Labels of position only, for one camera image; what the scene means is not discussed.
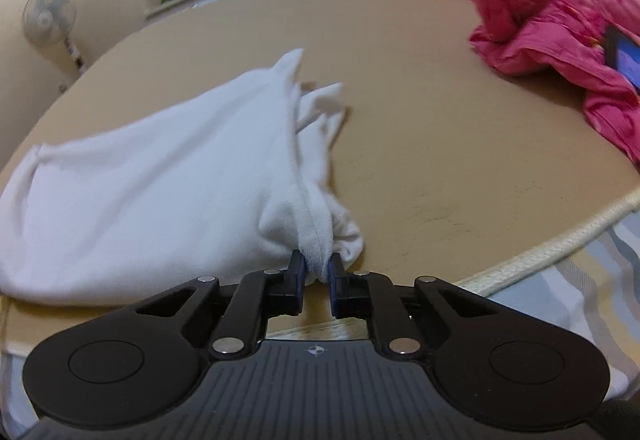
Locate white standing fan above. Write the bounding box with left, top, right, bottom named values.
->
left=21, top=0, right=89, bottom=72

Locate striped bedsheet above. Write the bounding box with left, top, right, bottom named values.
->
left=0, top=207, right=640, bottom=426

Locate pink floral quilt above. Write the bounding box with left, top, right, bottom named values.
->
left=323, top=0, right=640, bottom=167

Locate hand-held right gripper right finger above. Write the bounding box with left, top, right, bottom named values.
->
left=326, top=254, right=497, bottom=362

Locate white long-sleeve shirt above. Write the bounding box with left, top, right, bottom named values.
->
left=0, top=48, right=364, bottom=309

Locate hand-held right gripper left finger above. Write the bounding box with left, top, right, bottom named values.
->
left=135, top=249, right=307, bottom=362

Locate black smartphone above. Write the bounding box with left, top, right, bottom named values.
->
left=602, top=24, right=640, bottom=94

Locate tan bed mat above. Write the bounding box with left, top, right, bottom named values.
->
left=0, top=0, right=640, bottom=356

